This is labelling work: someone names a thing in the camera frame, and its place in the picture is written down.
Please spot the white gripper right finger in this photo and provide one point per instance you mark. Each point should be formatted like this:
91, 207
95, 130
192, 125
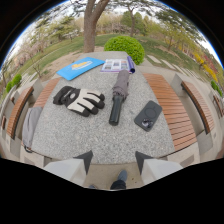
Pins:
155, 168

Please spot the grey bag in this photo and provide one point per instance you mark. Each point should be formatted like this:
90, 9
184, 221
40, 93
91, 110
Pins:
30, 126

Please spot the grey folded umbrella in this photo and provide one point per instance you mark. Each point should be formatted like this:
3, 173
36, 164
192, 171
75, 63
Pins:
119, 95

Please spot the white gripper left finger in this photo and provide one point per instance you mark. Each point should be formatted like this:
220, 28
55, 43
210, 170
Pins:
71, 168

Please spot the wooden slat bench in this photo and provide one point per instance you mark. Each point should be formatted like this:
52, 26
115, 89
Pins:
198, 105
170, 108
46, 93
18, 111

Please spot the blue folder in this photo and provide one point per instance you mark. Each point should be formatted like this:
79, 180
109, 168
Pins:
80, 67

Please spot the dark grey smartphone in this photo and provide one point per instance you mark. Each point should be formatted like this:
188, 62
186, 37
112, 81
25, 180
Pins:
148, 115

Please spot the person's foot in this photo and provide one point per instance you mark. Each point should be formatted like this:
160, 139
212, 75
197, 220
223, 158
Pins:
120, 181

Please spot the black and beige glove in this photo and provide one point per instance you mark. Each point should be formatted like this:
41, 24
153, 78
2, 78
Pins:
80, 100

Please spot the round green bush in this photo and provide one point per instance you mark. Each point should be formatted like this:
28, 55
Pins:
125, 47

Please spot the tree trunk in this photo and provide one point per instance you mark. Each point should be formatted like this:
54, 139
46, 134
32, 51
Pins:
90, 26

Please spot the open magazine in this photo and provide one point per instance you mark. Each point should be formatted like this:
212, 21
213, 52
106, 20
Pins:
117, 65

